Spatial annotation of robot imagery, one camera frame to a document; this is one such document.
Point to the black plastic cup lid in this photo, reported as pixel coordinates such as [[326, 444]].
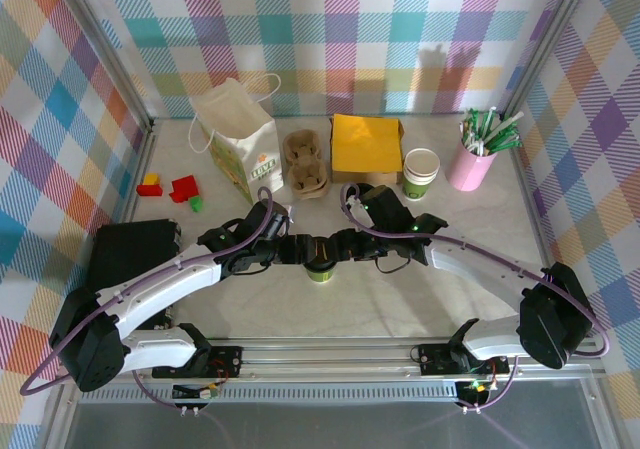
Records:
[[320, 266]]

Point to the green takeout coffee cup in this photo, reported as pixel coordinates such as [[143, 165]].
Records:
[[320, 276]]

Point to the white LOVE LIFE paper bag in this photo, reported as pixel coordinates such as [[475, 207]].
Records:
[[250, 144]]

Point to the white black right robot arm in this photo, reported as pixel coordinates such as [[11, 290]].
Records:
[[480, 274]]

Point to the green printed paper cup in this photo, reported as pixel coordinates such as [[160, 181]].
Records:
[[417, 191]]

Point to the green toy block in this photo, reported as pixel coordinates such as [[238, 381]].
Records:
[[196, 204]]

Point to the white nested paper cup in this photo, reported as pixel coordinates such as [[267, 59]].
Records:
[[422, 161]]

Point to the brown pulp cup carrier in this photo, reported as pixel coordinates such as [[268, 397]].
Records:
[[305, 164]]

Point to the large red toy block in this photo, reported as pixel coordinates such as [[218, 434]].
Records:
[[182, 189]]

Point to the pink cylindrical straw holder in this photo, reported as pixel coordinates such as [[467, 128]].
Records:
[[467, 171]]

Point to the small red toy block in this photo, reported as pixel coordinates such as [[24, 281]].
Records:
[[150, 190]]

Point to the yellow toy block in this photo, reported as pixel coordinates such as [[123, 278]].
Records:
[[153, 179]]

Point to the black hard case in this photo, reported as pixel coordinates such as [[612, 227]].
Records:
[[130, 249]]

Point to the green white wrapped straw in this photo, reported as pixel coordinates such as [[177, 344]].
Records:
[[510, 145], [463, 131], [507, 131], [493, 119], [470, 119]]

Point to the small circuit board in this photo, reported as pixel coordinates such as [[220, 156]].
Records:
[[200, 393], [475, 389]]

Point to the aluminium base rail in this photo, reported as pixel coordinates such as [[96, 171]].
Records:
[[325, 356]]

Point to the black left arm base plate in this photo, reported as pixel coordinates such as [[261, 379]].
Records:
[[227, 361]]

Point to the aluminium side rail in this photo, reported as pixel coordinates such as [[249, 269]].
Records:
[[131, 189], [537, 219]]

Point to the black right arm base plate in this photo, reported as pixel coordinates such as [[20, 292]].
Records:
[[435, 359]]

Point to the aluminium frame post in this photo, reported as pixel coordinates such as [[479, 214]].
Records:
[[544, 44], [111, 54]]

